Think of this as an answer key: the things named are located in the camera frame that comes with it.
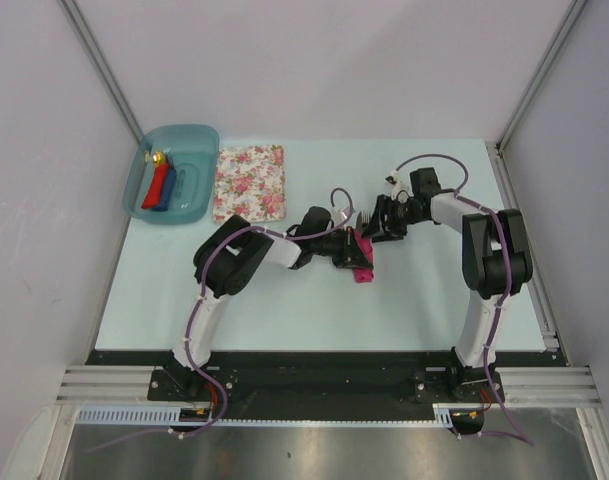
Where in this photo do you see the floral cloth mat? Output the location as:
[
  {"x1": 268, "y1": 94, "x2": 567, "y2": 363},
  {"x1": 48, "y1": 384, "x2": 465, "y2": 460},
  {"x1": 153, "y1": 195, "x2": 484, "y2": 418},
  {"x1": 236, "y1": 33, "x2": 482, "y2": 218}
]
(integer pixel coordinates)
[{"x1": 213, "y1": 144, "x2": 287, "y2": 224}]

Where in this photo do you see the black knife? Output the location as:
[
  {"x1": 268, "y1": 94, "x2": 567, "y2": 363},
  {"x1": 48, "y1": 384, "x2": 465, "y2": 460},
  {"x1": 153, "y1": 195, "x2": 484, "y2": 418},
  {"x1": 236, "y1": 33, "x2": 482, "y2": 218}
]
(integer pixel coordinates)
[{"x1": 355, "y1": 213, "x2": 363, "y2": 233}]

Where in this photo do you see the black fork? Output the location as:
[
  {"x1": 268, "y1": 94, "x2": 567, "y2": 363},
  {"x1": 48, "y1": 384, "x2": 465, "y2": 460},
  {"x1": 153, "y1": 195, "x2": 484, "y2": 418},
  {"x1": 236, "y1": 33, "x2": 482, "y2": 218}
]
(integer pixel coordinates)
[{"x1": 359, "y1": 211, "x2": 371, "y2": 228}]

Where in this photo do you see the aluminium frame rail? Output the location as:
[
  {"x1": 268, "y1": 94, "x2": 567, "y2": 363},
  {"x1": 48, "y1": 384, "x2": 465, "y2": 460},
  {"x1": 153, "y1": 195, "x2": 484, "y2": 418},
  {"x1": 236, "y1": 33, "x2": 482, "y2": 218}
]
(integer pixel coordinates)
[{"x1": 56, "y1": 365, "x2": 154, "y2": 405}]

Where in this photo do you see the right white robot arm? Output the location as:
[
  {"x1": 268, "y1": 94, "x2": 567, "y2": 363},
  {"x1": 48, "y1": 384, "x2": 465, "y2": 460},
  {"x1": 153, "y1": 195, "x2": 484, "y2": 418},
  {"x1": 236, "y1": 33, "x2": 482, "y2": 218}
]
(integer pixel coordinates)
[{"x1": 356, "y1": 167, "x2": 533, "y2": 403}]

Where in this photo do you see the teal plastic bin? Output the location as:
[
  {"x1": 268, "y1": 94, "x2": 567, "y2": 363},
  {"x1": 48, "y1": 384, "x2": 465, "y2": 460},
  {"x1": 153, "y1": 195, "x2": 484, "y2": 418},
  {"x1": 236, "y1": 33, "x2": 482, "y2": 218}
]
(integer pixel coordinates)
[{"x1": 122, "y1": 124, "x2": 219, "y2": 225}]

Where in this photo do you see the magenta paper napkin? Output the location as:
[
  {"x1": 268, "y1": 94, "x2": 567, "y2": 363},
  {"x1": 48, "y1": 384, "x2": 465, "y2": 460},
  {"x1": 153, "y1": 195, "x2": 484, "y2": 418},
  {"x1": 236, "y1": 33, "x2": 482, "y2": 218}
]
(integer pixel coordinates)
[{"x1": 353, "y1": 236, "x2": 374, "y2": 284}]

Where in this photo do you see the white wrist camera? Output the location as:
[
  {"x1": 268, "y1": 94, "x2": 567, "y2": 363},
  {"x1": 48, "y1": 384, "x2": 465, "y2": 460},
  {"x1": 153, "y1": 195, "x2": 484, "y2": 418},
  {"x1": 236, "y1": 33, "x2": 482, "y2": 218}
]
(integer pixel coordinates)
[
  {"x1": 331, "y1": 206, "x2": 353, "y2": 227},
  {"x1": 385, "y1": 170, "x2": 411, "y2": 202}
]

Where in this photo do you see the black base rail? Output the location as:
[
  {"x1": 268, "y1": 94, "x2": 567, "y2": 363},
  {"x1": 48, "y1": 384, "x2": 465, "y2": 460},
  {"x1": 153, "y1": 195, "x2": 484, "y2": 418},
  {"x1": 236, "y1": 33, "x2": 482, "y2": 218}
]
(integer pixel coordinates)
[{"x1": 86, "y1": 348, "x2": 568, "y2": 424}]

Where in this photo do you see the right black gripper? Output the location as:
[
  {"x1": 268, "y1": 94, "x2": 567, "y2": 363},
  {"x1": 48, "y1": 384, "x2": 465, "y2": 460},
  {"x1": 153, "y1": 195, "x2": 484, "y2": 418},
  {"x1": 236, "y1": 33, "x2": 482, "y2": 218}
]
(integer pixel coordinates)
[{"x1": 361, "y1": 194, "x2": 426, "y2": 243}]

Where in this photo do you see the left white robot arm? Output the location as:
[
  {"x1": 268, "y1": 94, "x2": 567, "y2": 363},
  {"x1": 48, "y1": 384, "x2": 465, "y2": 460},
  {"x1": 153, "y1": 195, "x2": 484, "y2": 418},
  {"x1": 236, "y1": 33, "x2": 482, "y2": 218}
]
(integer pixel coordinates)
[{"x1": 163, "y1": 206, "x2": 374, "y2": 400}]

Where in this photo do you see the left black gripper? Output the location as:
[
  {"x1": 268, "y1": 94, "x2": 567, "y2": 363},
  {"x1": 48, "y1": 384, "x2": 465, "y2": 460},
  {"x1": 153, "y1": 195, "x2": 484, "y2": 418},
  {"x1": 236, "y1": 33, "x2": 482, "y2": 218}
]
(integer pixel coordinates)
[{"x1": 311, "y1": 227, "x2": 372, "y2": 272}]

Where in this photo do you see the white cable duct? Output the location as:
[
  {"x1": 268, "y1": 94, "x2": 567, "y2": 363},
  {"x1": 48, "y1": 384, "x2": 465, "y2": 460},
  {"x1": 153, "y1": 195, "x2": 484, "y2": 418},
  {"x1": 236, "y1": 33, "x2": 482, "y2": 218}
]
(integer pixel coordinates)
[{"x1": 76, "y1": 405, "x2": 455, "y2": 429}]

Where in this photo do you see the blue marker pen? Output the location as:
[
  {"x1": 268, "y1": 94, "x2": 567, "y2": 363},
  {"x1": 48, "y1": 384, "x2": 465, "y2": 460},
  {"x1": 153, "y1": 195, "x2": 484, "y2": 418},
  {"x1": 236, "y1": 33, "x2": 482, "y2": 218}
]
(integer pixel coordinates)
[{"x1": 152, "y1": 169, "x2": 177, "y2": 211}]

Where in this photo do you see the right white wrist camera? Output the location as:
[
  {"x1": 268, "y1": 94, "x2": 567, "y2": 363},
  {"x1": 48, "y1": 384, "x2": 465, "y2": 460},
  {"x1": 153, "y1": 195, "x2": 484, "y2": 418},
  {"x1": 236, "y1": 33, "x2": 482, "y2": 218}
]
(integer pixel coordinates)
[{"x1": 385, "y1": 170, "x2": 411, "y2": 202}]

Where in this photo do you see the gold foil candy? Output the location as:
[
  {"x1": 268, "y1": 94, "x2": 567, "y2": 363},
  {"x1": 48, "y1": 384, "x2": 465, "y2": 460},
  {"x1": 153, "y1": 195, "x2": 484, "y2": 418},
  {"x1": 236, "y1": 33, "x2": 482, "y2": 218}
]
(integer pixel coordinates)
[{"x1": 144, "y1": 150, "x2": 169, "y2": 168}]

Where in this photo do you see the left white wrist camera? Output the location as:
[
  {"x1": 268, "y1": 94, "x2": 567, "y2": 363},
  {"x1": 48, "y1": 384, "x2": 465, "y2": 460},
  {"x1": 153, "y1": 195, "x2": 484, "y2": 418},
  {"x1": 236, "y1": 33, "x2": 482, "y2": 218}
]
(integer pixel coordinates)
[{"x1": 331, "y1": 206, "x2": 353, "y2": 227}]

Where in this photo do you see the red marker pen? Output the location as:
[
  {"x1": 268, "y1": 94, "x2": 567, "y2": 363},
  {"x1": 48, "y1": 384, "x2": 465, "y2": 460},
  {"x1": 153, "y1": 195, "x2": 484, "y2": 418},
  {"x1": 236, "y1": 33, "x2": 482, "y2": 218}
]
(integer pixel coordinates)
[{"x1": 141, "y1": 163, "x2": 169, "y2": 210}]

